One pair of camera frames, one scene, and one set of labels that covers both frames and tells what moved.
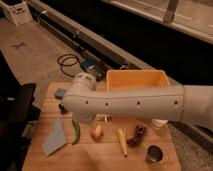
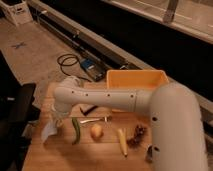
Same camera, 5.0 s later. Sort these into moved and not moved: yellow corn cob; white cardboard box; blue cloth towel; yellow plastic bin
Moved: blue cloth towel
Not moved: yellow plastic bin; white cardboard box; yellow corn cob
